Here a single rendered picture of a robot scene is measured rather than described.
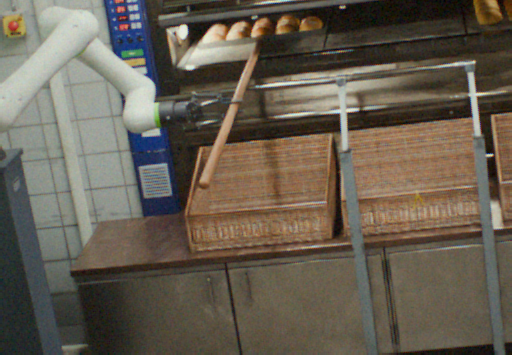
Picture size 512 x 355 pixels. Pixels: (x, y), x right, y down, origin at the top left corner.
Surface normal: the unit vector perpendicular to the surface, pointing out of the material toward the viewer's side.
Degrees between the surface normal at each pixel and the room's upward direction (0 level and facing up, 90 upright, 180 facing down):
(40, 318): 90
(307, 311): 90
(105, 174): 90
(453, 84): 70
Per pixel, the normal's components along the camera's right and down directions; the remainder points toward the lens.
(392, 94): -0.11, -0.04
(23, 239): 0.99, -0.11
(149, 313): -0.07, 0.30
